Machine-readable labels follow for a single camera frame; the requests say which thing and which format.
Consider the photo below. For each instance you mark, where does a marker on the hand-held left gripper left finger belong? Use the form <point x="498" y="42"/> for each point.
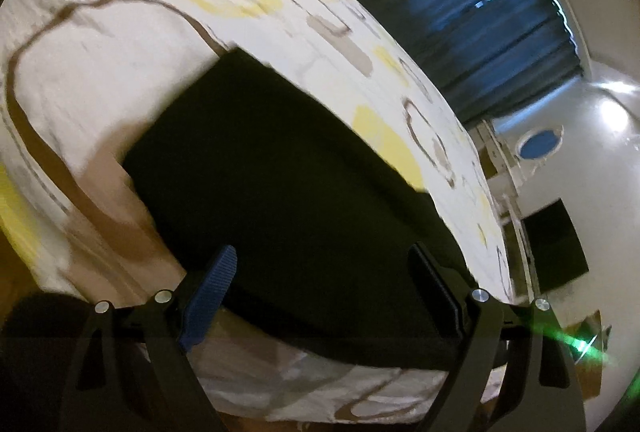
<point x="210" y="299"/>

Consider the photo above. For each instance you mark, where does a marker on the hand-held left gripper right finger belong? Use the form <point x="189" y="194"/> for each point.
<point x="442" y="294"/>

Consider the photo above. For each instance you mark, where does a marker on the black pants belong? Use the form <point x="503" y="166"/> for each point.
<point x="280" y="192"/>

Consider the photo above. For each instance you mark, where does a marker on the cream television cabinet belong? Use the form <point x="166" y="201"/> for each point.
<point x="520" y="252"/>

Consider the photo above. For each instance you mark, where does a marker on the black television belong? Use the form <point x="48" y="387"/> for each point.
<point x="555" y="244"/>

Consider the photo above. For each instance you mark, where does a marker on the cream vanity table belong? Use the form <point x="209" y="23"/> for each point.
<point x="495" y="157"/>

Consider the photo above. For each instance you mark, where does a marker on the oval white vanity mirror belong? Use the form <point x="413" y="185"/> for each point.
<point x="539" y="144"/>

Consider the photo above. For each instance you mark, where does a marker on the patterned white bed sheet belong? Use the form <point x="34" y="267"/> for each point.
<point x="125" y="37"/>

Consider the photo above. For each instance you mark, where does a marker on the blue curtain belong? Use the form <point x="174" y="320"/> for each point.
<point x="460" y="12"/>

